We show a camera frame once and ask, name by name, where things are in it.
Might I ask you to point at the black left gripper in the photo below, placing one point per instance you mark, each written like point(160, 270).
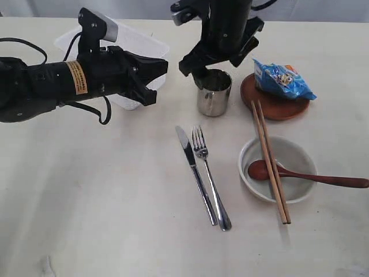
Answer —
point(116, 71)

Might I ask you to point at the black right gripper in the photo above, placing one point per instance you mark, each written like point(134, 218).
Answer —
point(228, 34)

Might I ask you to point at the clear glass cup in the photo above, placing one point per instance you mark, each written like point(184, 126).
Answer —
point(213, 101)

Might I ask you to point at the silver metal table knife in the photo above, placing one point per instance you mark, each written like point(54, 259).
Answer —
point(188, 151)

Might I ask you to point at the silver metal fork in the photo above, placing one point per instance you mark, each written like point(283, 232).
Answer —
point(201, 151)

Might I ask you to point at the brown round plate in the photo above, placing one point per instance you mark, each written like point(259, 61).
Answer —
point(274, 107)

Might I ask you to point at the white perforated plastic basket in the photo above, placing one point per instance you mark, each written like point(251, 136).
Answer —
point(131, 40)

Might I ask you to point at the blue snack bag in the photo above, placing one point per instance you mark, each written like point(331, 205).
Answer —
point(282, 81)

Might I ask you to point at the brown wooden spoon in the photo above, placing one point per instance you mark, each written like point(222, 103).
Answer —
point(259, 171)

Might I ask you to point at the wooden chopstick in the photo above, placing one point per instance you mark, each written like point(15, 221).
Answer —
point(276, 170)
point(268, 170)

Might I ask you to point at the cream floral ceramic bowl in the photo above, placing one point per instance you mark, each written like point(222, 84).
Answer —
point(288, 155)

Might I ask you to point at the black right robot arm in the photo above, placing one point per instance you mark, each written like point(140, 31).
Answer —
point(227, 33)

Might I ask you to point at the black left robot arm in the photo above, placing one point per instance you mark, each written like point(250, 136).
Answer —
point(85, 83)

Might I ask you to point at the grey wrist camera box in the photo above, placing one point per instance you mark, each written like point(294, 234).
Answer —
point(185, 10)
point(95, 27)

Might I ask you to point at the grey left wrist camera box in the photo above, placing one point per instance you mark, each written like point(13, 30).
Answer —
point(95, 27)

